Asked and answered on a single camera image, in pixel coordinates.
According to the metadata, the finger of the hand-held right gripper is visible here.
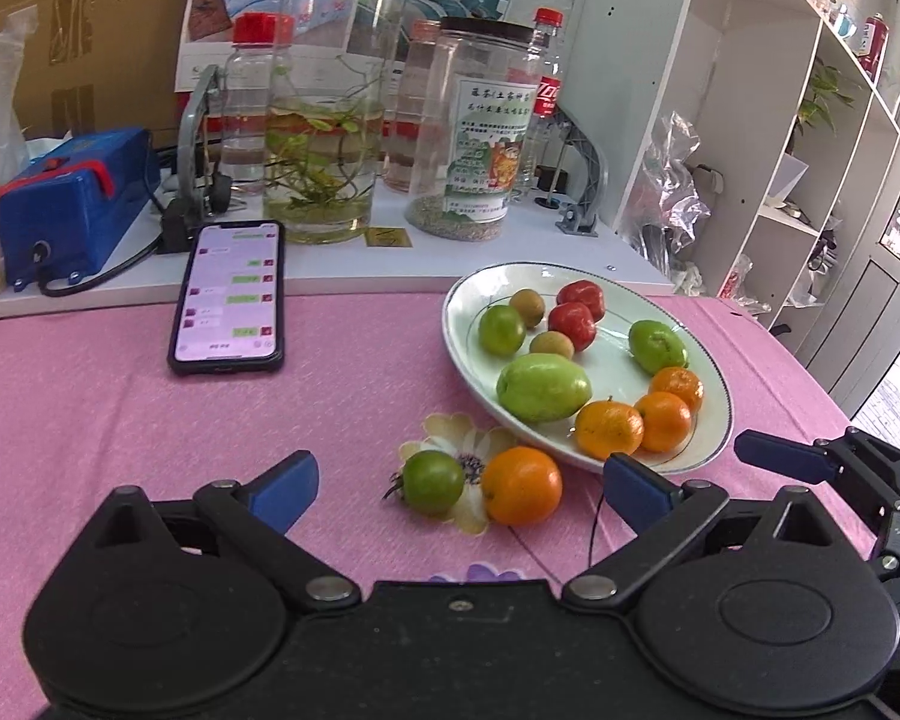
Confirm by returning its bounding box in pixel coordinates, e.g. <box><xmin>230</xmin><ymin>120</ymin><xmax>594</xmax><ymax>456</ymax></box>
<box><xmin>733</xmin><ymin>426</ymin><xmax>900</xmax><ymax>578</ymax></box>

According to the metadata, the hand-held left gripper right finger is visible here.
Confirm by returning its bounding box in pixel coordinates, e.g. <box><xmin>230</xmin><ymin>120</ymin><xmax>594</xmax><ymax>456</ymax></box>
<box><xmin>561</xmin><ymin>454</ymin><xmax>845</xmax><ymax>612</ymax></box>

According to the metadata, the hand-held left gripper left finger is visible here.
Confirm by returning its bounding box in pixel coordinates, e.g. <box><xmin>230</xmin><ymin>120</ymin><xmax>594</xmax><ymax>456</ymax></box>
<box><xmin>82</xmin><ymin>450</ymin><xmax>362</xmax><ymax>610</ymax></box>

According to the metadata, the orange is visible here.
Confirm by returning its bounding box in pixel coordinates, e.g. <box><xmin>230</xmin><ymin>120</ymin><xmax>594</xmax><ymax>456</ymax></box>
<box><xmin>649</xmin><ymin>367</ymin><xmax>705</xmax><ymax>413</ymax></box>
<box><xmin>574</xmin><ymin>400</ymin><xmax>645</xmax><ymax>460</ymax></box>
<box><xmin>634</xmin><ymin>391</ymin><xmax>693</xmax><ymax>454</ymax></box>
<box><xmin>481</xmin><ymin>446</ymin><xmax>563</xmax><ymax>527</ymax></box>

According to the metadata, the white plate with dark rim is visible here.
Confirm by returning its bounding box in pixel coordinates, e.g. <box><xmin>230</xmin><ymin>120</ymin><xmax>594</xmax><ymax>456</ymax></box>
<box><xmin>441</xmin><ymin>261</ymin><xmax>734</xmax><ymax>475</ymax></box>

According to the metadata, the large green mango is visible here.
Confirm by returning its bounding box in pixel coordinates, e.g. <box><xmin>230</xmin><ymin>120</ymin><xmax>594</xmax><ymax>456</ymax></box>
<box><xmin>628</xmin><ymin>319</ymin><xmax>689</xmax><ymax>376</ymax></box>
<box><xmin>495</xmin><ymin>353</ymin><xmax>593</xmax><ymax>423</ymax></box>

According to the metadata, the green tomato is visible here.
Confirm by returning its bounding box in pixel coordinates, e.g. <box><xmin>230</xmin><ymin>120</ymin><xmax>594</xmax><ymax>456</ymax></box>
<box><xmin>382</xmin><ymin>450</ymin><xmax>466</xmax><ymax>517</ymax></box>
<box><xmin>478</xmin><ymin>305</ymin><xmax>527</xmax><ymax>357</ymax></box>

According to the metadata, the small yellowish round fruit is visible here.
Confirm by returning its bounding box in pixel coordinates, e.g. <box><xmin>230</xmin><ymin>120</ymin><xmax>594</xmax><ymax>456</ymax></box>
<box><xmin>510</xmin><ymin>289</ymin><xmax>547</xmax><ymax>329</ymax></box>
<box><xmin>529</xmin><ymin>330</ymin><xmax>575</xmax><ymax>361</ymax></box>

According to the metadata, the red wax apple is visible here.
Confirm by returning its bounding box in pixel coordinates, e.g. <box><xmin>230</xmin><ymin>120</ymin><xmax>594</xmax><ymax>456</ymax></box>
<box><xmin>547</xmin><ymin>302</ymin><xmax>598</xmax><ymax>352</ymax></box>
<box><xmin>556</xmin><ymin>280</ymin><xmax>607</xmax><ymax>322</ymax></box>

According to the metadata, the pink floral tablecloth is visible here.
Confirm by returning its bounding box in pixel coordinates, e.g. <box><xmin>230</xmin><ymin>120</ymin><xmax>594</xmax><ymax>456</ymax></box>
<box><xmin>0</xmin><ymin>289</ymin><xmax>878</xmax><ymax>720</ymax></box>

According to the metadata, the black smartphone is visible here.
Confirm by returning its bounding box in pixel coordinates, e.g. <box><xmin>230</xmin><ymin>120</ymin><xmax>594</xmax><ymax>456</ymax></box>
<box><xmin>167</xmin><ymin>220</ymin><xmax>286</xmax><ymax>376</ymax></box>

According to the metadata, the white platform board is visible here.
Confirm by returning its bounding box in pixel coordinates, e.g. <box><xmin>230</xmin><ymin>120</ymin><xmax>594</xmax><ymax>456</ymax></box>
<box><xmin>0</xmin><ymin>191</ymin><xmax>676</xmax><ymax>318</ymax></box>

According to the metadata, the white plant pot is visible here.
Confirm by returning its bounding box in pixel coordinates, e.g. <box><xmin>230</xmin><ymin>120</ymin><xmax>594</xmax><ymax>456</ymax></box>
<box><xmin>765</xmin><ymin>154</ymin><xmax>807</xmax><ymax>207</ymax></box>

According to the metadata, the black power plug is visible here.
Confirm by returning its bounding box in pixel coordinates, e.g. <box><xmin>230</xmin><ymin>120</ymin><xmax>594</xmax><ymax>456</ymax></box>
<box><xmin>156</xmin><ymin>199</ymin><xmax>200</xmax><ymax>254</ymax></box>

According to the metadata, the crumpled clear plastic bag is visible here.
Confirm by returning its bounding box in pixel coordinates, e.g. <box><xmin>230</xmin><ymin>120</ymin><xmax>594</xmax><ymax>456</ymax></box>
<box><xmin>630</xmin><ymin>111</ymin><xmax>710</xmax><ymax>271</ymax></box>

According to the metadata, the green water plant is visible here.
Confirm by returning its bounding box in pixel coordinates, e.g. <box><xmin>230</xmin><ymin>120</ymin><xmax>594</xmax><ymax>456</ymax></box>
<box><xmin>266</xmin><ymin>0</ymin><xmax>383</xmax><ymax>230</ymax></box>

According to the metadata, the blue machine box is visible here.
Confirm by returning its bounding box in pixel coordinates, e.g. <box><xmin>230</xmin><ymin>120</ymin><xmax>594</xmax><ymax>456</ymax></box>
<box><xmin>0</xmin><ymin>127</ymin><xmax>162</xmax><ymax>292</ymax></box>

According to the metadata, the green potted plant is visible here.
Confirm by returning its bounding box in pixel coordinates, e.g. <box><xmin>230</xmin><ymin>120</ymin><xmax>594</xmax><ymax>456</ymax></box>
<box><xmin>795</xmin><ymin>60</ymin><xmax>863</xmax><ymax>136</ymax></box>

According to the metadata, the labelled clear jar black lid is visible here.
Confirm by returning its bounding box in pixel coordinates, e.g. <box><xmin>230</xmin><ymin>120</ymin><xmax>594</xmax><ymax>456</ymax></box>
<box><xmin>407</xmin><ymin>16</ymin><xmax>535</xmax><ymax>242</ymax></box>

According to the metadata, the clear bottle with red cap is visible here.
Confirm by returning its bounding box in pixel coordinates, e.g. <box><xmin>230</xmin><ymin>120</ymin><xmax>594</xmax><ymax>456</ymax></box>
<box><xmin>221</xmin><ymin>13</ymin><xmax>295</xmax><ymax>196</ymax></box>

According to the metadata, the white shelf unit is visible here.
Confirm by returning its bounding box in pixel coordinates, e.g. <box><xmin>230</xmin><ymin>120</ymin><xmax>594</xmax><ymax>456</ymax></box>
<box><xmin>562</xmin><ymin>0</ymin><xmax>900</xmax><ymax>391</ymax></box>

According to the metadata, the cola bottle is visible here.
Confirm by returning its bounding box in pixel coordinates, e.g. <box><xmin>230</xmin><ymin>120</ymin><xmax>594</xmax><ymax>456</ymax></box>
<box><xmin>521</xmin><ymin>7</ymin><xmax>565</xmax><ymax>196</ymax></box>

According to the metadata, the red spray bottle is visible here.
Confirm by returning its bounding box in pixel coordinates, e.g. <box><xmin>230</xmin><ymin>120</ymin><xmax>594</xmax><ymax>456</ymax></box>
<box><xmin>855</xmin><ymin>13</ymin><xmax>890</xmax><ymax>80</ymax></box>

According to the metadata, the tall glass vase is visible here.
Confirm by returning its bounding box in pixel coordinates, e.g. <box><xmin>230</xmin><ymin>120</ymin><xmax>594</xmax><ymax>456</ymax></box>
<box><xmin>262</xmin><ymin>0</ymin><xmax>410</xmax><ymax>246</ymax></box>

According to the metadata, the brown cardboard box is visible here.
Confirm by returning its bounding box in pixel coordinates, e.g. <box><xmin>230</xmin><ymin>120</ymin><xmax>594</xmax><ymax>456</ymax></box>
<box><xmin>0</xmin><ymin>0</ymin><xmax>203</xmax><ymax>143</ymax></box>

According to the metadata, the black cable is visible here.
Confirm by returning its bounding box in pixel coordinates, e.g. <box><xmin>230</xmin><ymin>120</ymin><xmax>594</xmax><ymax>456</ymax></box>
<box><xmin>37</xmin><ymin>229</ymin><xmax>166</xmax><ymax>293</ymax></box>

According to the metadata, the grey metal bracket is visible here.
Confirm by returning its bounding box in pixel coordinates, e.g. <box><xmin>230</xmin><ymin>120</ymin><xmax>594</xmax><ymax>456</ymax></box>
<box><xmin>551</xmin><ymin>105</ymin><xmax>610</xmax><ymax>237</ymax></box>
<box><xmin>176</xmin><ymin>64</ymin><xmax>233</xmax><ymax>218</ymax></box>

